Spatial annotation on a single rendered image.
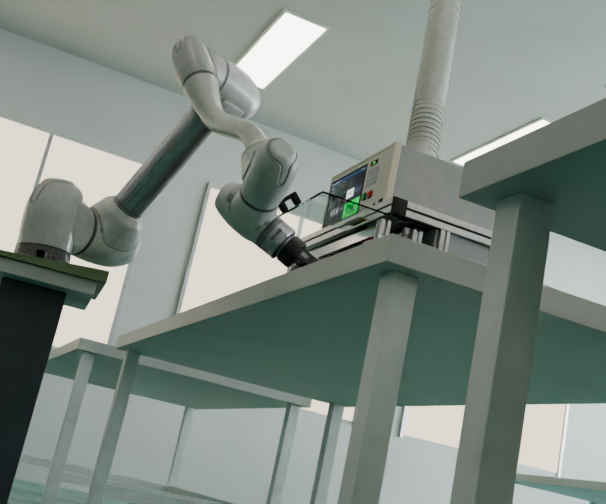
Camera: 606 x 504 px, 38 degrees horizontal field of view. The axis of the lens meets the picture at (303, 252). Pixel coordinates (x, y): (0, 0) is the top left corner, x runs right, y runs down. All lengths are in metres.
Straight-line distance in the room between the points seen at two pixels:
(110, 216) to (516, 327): 1.85
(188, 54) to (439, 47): 2.22
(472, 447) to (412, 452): 7.04
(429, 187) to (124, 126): 5.11
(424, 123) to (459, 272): 2.77
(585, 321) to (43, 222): 1.56
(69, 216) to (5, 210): 4.51
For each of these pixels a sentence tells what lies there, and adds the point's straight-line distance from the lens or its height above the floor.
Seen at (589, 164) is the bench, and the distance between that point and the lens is 1.00.
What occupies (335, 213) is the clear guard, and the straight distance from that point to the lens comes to 2.47.
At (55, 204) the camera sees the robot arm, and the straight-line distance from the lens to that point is 2.65.
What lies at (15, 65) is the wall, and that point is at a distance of 7.50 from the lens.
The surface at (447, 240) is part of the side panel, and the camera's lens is 2.47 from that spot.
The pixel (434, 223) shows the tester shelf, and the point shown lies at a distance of 2.46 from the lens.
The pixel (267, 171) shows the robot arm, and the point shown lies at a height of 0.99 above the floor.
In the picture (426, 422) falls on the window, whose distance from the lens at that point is 8.14.
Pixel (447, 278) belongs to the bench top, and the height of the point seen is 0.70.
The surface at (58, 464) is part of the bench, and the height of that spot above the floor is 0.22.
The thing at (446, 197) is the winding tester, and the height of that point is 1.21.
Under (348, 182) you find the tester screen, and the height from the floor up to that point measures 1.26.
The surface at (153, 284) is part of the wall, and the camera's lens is 7.26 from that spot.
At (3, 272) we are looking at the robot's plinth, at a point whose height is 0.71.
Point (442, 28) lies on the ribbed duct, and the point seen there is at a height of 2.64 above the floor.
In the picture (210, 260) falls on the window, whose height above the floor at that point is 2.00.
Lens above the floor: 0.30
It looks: 15 degrees up
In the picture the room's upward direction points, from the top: 12 degrees clockwise
